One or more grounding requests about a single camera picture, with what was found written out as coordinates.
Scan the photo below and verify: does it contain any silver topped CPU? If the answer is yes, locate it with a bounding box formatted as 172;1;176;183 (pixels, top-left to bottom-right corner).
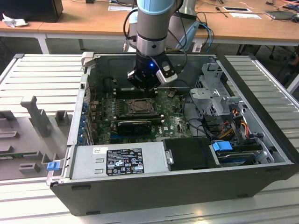
133;100;151;112

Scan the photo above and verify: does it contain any metal socket cover frame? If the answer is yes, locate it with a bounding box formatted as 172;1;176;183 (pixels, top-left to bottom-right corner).
128;99;156;114

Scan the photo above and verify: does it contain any black CPU socket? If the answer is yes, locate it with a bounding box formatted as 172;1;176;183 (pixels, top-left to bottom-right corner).
127;99;156;115

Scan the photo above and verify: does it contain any green motherboard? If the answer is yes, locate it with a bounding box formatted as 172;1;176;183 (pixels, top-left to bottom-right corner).
90;86;196;145

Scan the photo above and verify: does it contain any black graphics card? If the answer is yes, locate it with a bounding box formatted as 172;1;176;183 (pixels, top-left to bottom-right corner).
116;119;152;136

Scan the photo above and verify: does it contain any grey plastic case latch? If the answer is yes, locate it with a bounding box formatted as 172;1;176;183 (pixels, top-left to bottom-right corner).
80;51;95;69

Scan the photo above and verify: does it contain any grey metal drive cage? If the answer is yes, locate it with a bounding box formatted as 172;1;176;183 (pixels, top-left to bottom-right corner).
188;62;249;122

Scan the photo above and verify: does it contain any pale blue teach pendant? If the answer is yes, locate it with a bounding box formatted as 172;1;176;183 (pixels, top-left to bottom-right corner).
177;20;201;52

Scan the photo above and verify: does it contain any white paper sheet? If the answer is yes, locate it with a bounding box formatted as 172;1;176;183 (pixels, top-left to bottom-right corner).
229;13;262;19
107;6;137;12

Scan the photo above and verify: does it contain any black plastic shroud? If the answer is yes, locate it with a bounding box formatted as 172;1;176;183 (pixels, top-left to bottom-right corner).
162;137;222;171

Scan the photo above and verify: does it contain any grey power supply unit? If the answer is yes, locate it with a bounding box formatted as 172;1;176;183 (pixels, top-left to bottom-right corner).
69;141;170;181

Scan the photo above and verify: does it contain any blue disk carrier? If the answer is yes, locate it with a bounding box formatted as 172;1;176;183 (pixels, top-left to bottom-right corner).
212;140;233;154

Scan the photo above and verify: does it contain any white framed tablet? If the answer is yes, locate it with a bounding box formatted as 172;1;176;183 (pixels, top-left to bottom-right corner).
221;6;252;13

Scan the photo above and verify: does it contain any open black PC case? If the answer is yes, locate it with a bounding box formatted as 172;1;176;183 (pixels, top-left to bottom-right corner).
46;52;299;217

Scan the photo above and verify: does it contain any silver hard disk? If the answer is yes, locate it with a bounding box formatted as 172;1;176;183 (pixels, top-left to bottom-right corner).
217;151;256;168

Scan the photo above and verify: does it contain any blue plastic latch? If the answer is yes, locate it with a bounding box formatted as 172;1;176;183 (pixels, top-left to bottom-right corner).
46;162;59;173

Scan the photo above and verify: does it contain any grey parts rack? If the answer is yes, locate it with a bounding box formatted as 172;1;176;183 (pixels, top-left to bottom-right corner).
0;95;73;182

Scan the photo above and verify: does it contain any black computer box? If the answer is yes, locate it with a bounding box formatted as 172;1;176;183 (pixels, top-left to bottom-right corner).
0;0;64;23

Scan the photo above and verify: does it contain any crumpled white paper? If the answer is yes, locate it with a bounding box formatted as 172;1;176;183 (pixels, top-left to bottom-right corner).
2;13;28;28

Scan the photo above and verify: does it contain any green RAM stick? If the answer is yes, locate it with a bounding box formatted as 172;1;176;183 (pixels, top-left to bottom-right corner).
0;151;38;160

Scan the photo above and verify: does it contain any dark notebook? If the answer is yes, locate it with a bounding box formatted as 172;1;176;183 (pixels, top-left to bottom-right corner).
264;10;296;21

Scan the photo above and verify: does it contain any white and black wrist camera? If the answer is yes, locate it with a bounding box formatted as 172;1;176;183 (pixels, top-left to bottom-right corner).
151;56;179;84

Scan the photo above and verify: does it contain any wooden desk white frame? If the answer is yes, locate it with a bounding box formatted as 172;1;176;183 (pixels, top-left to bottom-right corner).
37;0;299;56
0;13;51;55

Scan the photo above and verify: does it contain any yellow red power wire bundle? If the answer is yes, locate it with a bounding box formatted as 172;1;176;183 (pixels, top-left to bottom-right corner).
219;116;250;140

